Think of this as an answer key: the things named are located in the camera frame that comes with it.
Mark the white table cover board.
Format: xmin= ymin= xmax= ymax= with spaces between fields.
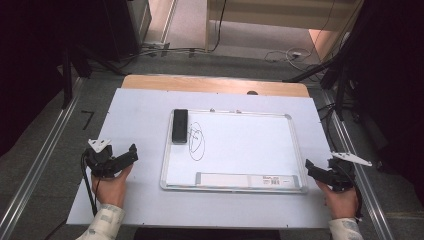
xmin=66 ymin=87 xmax=335 ymax=230

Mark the dark cabinet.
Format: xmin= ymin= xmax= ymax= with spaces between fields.
xmin=101 ymin=0 xmax=152 ymax=63

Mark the white whiteboard with metal frame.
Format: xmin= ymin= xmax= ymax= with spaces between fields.
xmin=159 ymin=108 xmax=309 ymax=195

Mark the grey power strip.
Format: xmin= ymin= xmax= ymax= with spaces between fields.
xmin=142 ymin=40 xmax=172 ymax=52

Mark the black metal stand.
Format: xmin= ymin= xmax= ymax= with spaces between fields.
xmin=282 ymin=31 xmax=361 ymax=123
xmin=60 ymin=44 xmax=126 ymax=110

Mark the dark curtain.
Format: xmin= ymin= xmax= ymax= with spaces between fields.
xmin=346 ymin=0 xmax=424 ymax=201
xmin=0 ymin=0 xmax=111 ymax=158

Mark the person's right hand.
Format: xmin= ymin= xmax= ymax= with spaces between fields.
xmin=314 ymin=180 xmax=359 ymax=220

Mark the person's left hand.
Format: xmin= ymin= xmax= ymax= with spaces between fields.
xmin=91 ymin=164 xmax=134 ymax=208

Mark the black whiteboard eraser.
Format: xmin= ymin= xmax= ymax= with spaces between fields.
xmin=171 ymin=108 xmax=190 ymax=145

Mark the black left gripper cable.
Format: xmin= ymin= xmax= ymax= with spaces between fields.
xmin=80 ymin=150 xmax=100 ymax=217

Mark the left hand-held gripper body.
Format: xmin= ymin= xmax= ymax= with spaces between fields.
xmin=84 ymin=138 xmax=118 ymax=179

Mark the black floor cable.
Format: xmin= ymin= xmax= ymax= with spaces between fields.
xmin=118 ymin=0 xmax=229 ymax=63

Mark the wooden table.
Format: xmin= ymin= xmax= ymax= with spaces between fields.
xmin=121 ymin=74 xmax=311 ymax=99

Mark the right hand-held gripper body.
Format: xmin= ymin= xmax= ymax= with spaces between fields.
xmin=328 ymin=151 xmax=373 ymax=193

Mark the aluminium floor rail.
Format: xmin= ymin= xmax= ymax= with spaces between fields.
xmin=320 ymin=89 xmax=396 ymax=240
xmin=0 ymin=77 xmax=85 ymax=240

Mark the white floor cable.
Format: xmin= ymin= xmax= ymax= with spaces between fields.
xmin=264 ymin=47 xmax=314 ymax=72

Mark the white label strip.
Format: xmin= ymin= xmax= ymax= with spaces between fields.
xmin=194 ymin=171 xmax=300 ymax=189

